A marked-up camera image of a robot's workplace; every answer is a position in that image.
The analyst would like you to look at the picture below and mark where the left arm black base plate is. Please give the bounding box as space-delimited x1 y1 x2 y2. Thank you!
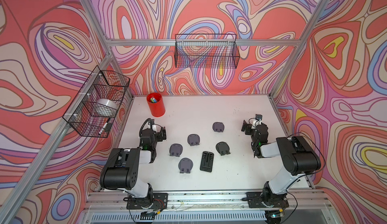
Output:
123 192 168 212

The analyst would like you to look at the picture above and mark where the white marker in basket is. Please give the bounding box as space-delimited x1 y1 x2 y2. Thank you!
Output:
98 122 109 136

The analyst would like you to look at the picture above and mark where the grey folded phone stand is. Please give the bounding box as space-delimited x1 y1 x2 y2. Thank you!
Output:
212 122 225 132
169 143 183 157
178 158 193 174
187 134 200 146

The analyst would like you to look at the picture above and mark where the red cylindrical pen cup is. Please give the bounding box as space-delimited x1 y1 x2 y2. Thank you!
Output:
146 93 165 117

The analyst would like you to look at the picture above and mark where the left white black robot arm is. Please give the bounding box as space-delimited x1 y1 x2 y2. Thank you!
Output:
99 118 166 209

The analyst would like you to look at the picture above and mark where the left black wire basket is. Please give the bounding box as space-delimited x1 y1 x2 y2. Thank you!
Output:
62 66 130 138

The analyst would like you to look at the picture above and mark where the dark grey phone stand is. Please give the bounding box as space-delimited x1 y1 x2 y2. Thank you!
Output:
216 141 230 156

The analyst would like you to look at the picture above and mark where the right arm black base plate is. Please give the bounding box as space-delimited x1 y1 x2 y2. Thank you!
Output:
242 191 289 209

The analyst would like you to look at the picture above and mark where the black rectangular phone stand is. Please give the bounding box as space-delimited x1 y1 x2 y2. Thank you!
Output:
200 151 214 173

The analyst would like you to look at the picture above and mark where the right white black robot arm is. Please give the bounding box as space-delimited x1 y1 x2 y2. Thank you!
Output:
241 114 321 207

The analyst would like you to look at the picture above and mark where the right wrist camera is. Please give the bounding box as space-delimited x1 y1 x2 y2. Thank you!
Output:
255 114 263 121

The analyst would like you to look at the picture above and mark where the rear black wire basket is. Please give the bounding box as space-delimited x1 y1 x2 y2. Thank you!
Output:
174 33 240 69

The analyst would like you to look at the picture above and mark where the black wire basket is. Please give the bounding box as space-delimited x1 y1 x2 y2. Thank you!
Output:
62 66 130 138
174 33 240 69

